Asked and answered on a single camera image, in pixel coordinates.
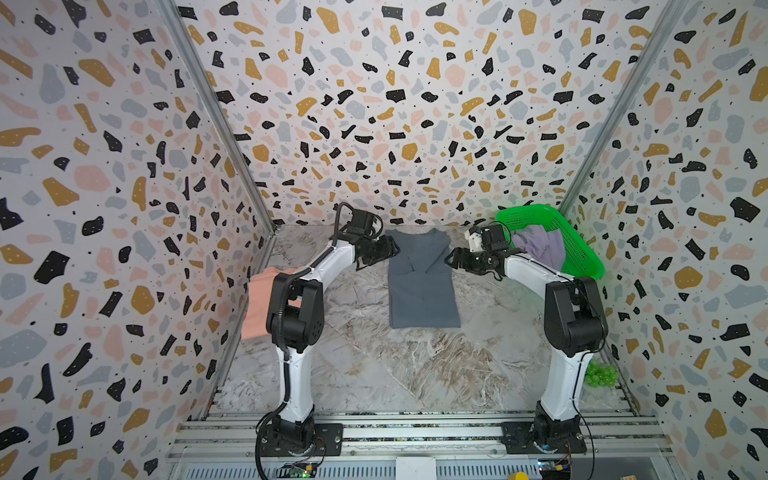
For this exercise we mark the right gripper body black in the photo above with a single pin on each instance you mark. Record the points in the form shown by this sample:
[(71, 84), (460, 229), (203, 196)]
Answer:
[(465, 258)]

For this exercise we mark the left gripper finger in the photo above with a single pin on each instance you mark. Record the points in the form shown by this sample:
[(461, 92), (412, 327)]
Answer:
[(366, 261), (392, 248)]

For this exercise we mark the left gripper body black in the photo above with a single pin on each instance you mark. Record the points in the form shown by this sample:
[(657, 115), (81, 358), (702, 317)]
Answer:
[(372, 247)]

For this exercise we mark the grey blue t shirt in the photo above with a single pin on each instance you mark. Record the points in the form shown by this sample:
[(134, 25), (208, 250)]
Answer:
[(421, 292)]

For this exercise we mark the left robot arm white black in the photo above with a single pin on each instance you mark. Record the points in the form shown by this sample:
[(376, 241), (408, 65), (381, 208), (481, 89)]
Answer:
[(296, 318)]

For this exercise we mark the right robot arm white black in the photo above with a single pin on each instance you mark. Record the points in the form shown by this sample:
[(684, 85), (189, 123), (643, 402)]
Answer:
[(574, 325)]

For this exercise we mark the lilac t shirt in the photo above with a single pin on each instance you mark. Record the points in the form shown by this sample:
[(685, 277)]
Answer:
[(547, 247)]

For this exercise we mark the green plastic basket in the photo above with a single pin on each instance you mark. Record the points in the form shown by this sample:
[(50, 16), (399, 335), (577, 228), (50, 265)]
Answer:
[(580, 260)]

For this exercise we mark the folded pink t shirt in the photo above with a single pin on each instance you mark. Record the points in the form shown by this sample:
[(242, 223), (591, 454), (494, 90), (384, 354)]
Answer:
[(259, 294)]

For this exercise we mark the green plastic ball cluster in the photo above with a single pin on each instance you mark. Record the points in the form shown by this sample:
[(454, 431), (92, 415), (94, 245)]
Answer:
[(601, 374)]

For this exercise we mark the left green circuit board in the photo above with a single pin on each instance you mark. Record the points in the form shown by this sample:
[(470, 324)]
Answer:
[(297, 471)]

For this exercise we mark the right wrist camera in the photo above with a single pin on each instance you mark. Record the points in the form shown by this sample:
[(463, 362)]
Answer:
[(474, 238)]

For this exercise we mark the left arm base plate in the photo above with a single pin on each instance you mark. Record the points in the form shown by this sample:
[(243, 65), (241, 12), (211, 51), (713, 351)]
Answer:
[(300, 440)]

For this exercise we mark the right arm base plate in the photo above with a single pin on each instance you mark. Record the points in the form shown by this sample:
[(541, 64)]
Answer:
[(529, 438)]

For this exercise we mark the right circuit board with wires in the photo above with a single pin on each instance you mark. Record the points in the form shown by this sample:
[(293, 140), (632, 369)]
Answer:
[(552, 470)]

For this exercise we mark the aluminium mounting rail frame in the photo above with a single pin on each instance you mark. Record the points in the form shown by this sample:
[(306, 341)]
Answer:
[(617, 434)]

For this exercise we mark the left corner aluminium post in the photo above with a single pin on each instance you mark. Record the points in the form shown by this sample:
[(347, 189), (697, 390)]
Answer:
[(207, 34)]

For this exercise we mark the corner aluminium post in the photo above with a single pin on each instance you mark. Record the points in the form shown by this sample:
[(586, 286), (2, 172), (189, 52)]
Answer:
[(207, 34), (668, 18)]

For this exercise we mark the right corner aluminium post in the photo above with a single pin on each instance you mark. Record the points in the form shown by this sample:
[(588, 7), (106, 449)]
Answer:
[(668, 18)]

